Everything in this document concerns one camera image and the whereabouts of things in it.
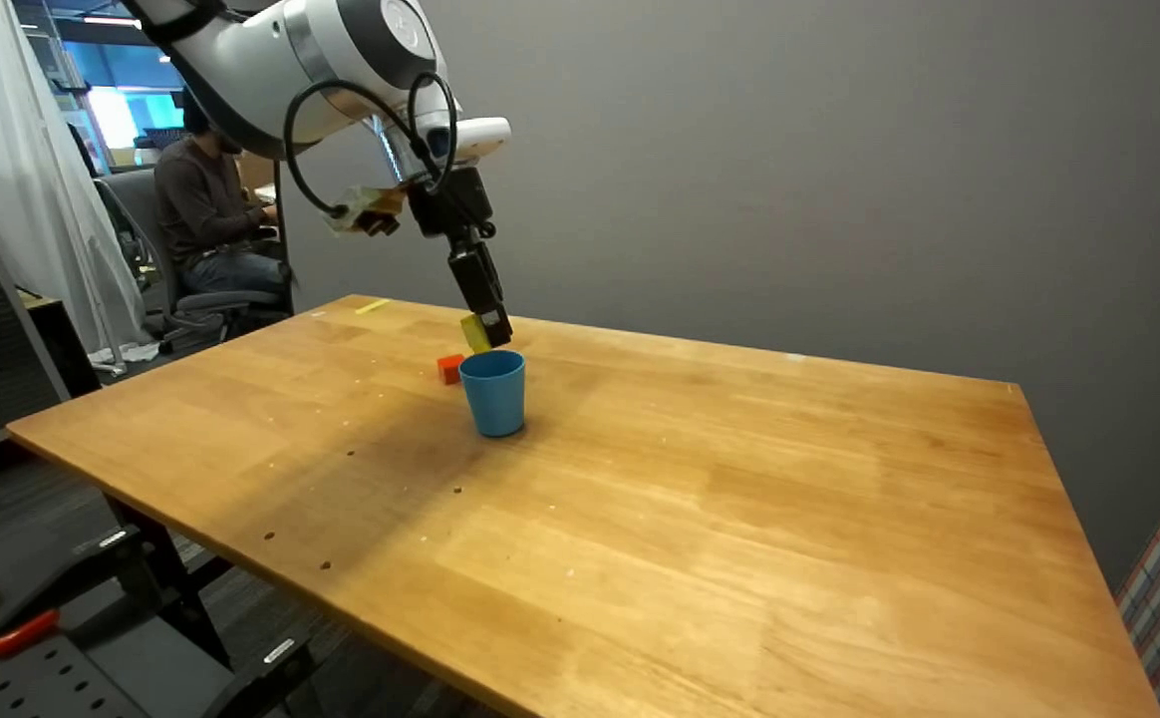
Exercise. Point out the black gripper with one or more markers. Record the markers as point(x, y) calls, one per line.
point(474, 264)

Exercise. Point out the yellow pentagon wooden block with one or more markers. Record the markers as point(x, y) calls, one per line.
point(474, 332)

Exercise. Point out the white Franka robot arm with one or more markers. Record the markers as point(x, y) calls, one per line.
point(299, 61)

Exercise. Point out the red wooden block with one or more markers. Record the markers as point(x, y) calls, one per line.
point(446, 368)

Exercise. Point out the blue plastic cup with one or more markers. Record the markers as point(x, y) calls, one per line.
point(495, 393)

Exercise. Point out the yellow tape strip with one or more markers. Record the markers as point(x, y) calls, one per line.
point(373, 308)

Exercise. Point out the seated person in dark shirt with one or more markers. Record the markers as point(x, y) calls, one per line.
point(203, 199)

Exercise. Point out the grey office chair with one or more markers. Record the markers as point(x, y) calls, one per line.
point(154, 252)

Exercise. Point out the black metal table leg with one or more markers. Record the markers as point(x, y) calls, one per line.
point(162, 573)

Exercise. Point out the white sheer curtain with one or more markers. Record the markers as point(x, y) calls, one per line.
point(31, 159)

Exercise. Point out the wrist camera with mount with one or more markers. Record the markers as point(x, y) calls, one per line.
point(362, 210)

